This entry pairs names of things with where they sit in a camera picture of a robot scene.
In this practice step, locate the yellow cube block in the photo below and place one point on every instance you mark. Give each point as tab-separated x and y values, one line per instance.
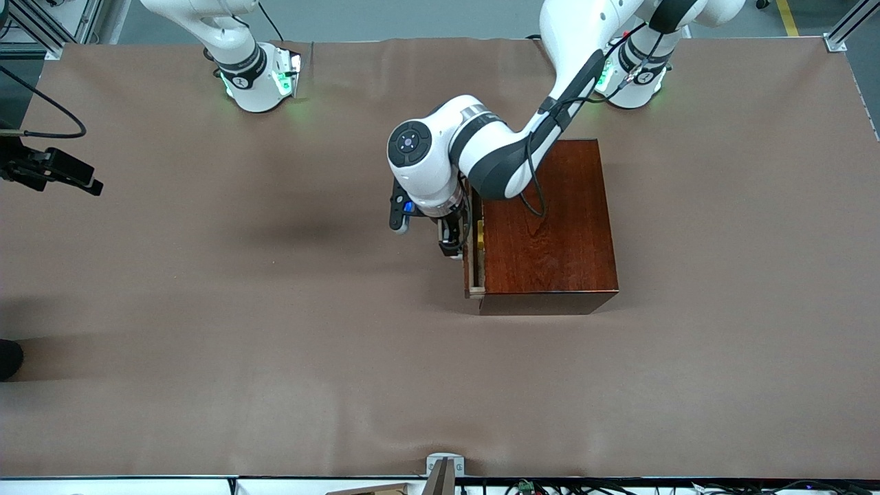
480	234

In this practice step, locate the light wooden drawer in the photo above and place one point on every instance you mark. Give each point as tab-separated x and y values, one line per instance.
474	275

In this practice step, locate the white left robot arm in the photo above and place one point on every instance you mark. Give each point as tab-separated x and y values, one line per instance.
419	151

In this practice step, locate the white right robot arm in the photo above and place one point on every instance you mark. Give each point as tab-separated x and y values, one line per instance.
240	75

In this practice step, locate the dark red wooden cabinet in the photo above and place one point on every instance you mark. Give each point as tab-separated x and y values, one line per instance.
550	240

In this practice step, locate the black round object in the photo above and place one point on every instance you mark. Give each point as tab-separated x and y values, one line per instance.
9	359

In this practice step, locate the brown table cover sheet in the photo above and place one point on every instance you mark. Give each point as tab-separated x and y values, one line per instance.
275	399

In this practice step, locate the brown cardboard piece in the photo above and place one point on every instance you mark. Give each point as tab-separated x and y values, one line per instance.
375	490

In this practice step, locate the aluminium frame structure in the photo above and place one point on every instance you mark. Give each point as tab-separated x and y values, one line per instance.
41	24

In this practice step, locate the grey metal bracket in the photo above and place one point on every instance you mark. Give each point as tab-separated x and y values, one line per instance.
445	464

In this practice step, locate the aluminium profile post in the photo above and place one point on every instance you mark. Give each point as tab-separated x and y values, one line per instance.
849	24

